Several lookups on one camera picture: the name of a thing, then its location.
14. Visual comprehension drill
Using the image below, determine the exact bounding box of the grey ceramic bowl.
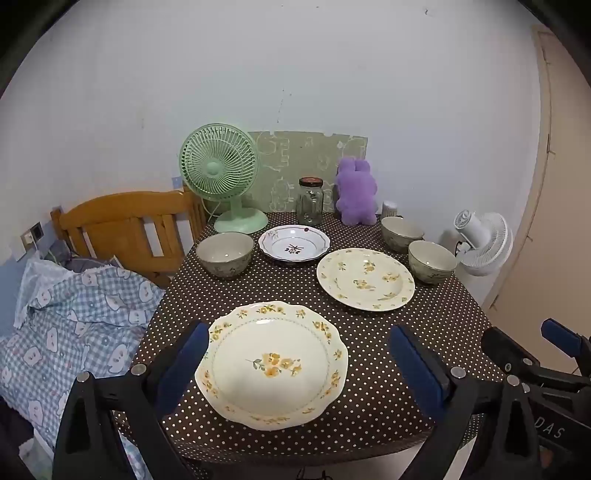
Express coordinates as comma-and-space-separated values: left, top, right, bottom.
408, 240, 458, 285
196, 232, 255, 280
381, 216, 426, 253

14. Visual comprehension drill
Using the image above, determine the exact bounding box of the round yellow flower plate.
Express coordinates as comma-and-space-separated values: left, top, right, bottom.
316, 248, 416, 312

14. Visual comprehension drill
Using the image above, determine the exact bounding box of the scalloped yellow flower plate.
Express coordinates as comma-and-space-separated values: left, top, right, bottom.
194, 301, 349, 431

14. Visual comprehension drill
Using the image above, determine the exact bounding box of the wooden headboard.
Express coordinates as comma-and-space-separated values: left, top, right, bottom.
50, 187, 207, 289

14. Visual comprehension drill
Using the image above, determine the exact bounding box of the brown polka dot tablecloth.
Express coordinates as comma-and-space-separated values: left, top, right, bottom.
113, 211, 506, 462

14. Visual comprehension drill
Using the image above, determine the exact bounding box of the blue checkered blanket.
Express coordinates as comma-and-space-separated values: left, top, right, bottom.
0, 258, 167, 480

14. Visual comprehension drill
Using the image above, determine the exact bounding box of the glass jar with lid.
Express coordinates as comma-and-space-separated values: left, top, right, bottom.
297, 177, 324, 227

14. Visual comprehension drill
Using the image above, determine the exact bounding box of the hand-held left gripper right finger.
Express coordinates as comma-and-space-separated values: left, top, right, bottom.
389, 324, 541, 480

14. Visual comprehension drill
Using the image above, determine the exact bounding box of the green desk fan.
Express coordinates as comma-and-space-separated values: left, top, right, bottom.
179, 124, 269, 234

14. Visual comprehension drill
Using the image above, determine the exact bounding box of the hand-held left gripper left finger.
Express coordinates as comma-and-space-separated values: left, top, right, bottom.
53, 320, 211, 480

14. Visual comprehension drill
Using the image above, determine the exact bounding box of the white red-rimmed soup plate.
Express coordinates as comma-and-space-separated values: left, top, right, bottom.
257, 224, 331, 265

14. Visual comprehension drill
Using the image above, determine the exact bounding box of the dark cloth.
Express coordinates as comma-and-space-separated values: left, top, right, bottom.
0, 397, 35, 480

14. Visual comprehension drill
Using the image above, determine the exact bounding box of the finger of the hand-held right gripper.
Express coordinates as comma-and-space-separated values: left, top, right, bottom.
481, 327, 591, 407
541, 318, 591, 370

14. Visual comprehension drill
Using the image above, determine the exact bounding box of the purple plush toy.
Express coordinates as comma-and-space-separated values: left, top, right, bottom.
335, 157, 378, 226

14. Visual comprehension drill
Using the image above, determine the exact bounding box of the grey pillow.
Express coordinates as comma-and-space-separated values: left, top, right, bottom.
46, 240, 121, 274

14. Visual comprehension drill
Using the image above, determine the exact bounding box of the green wall sticker sheet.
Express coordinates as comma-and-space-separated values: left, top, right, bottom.
248, 131, 369, 214

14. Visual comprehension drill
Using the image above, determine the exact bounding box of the white fan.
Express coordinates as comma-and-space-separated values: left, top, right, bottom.
450, 210, 514, 278

